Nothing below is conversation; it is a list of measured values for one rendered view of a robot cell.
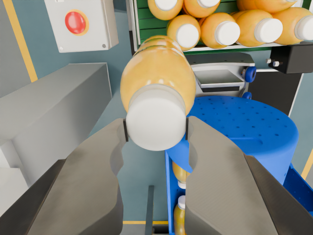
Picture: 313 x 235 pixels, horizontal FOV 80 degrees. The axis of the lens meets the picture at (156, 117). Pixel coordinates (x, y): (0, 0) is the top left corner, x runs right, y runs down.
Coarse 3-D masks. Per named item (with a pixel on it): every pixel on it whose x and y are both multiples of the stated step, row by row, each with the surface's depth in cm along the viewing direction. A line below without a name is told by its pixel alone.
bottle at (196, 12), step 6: (186, 0) 36; (192, 0) 35; (198, 0) 33; (186, 6) 37; (192, 6) 35; (198, 6) 35; (216, 6) 35; (186, 12) 42; (192, 12) 37; (198, 12) 36; (204, 12) 36; (210, 12) 36
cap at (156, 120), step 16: (144, 96) 11; (160, 96) 11; (128, 112) 12; (144, 112) 11; (160, 112) 11; (176, 112) 11; (128, 128) 12; (144, 128) 12; (160, 128) 12; (176, 128) 12; (144, 144) 12; (160, 144) 12; (176, 144) 12
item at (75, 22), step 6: (72, 12) 33; (66, 18) 33; (72, 18) 33; (78, 18) 33; (66, 24) 34; (72, 24) 33; (78, 24) 33; (84, 24) 34; (72, 30) 34; (78, 30) 34
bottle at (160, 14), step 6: (150, 0) 35; (180, 0) 35; (150, 6) 36; (156, 6) 34; (174, 6) 34; (180, 6) 36; (156, 12) 36; (162, 12) 35; (168, 12) 35; (174, 12) 36; (162, 18) 38; (168, 18) 38
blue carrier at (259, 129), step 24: (216, 96) 55; (216, 120) 42; (240, 120) 42; (264, 120) 41; (288, 120) 40; (240, 144) 35; (264, 144) 34; (288, 144) 33; (168, 168) 48; (288, 168) 38; (168, 192) 52; (168, 216) 58
